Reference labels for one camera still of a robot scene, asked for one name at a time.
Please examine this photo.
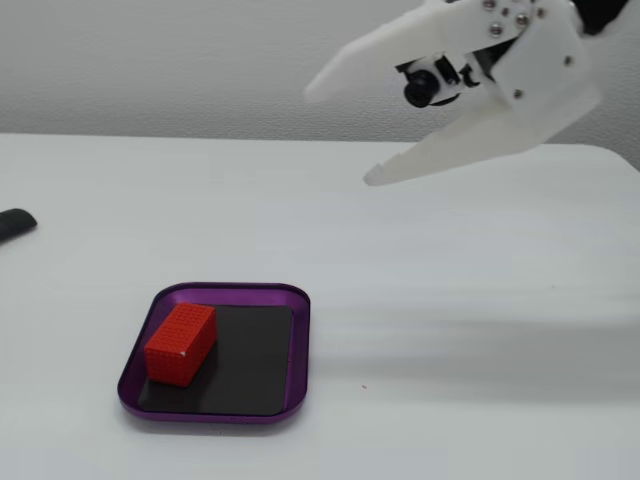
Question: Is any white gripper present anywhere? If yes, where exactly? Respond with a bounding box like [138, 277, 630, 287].
[303, 0, 602, 188]

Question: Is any red rectangular cube block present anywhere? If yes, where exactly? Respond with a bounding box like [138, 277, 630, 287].
[144, 302, 218, 388]

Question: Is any purple metal tray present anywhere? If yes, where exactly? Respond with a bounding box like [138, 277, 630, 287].
[117, 282, 312, 426]

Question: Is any black cylindrical object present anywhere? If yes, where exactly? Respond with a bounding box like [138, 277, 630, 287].
[0, 208, 39, 245]

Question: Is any small black gripper camera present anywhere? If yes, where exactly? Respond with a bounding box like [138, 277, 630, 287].
[396, 52, 482, 109]

